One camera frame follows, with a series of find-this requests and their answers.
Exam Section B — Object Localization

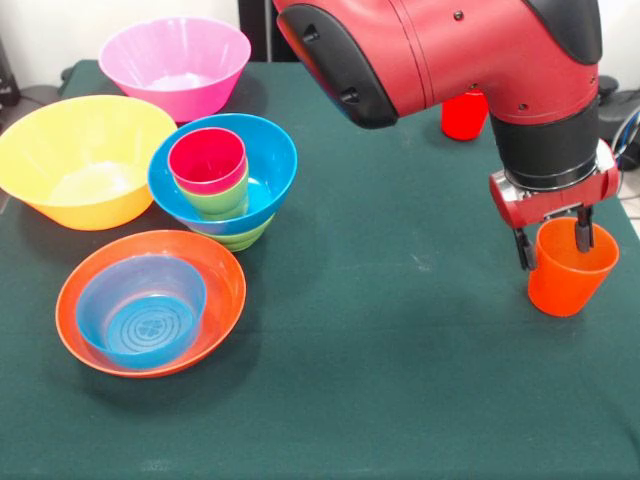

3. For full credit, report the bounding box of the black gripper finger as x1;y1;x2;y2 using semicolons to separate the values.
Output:
573;204;596;254
514;227;539;272

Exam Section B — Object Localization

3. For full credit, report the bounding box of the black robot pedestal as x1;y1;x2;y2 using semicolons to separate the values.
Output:
238;0;301;63

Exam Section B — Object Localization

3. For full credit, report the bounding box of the red plastic cup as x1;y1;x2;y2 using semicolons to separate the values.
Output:
440;89;490;142

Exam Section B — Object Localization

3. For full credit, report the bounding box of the small ringed blue bowl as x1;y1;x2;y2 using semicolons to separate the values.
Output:
75;254;209;371

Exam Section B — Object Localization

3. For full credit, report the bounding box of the dark green tablecloth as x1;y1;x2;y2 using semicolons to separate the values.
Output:
0;59;640;480

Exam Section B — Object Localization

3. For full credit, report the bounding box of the large yellow-orange plastic bowl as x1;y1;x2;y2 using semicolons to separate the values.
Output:
0;94;179;232

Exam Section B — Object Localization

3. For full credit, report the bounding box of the green plastic cup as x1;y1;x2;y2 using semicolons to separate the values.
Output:
173;159;250;221

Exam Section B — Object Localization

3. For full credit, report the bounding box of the orange-red plastic bowl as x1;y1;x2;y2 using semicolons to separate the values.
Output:
55;229;248;379

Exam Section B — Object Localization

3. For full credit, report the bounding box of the tangle of cables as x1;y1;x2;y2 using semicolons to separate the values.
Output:
612;112;640;201

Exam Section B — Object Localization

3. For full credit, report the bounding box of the magenta plastic cup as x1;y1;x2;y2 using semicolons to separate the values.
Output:
167;127;248;196

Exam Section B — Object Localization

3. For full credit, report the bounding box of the large pink plastic bowl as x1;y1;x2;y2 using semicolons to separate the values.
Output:
98;16;253;124

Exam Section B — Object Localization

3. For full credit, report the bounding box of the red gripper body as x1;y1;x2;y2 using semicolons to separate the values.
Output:
488;140;622;230

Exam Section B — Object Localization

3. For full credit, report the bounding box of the large smooth blue bowl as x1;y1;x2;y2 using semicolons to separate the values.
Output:
146;112;299;236

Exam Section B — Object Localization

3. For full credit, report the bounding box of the orange plastic cup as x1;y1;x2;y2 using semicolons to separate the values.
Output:
527;216;621;318

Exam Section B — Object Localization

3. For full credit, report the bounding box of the small green plastic bowl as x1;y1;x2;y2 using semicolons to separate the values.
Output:
209;213;276;253

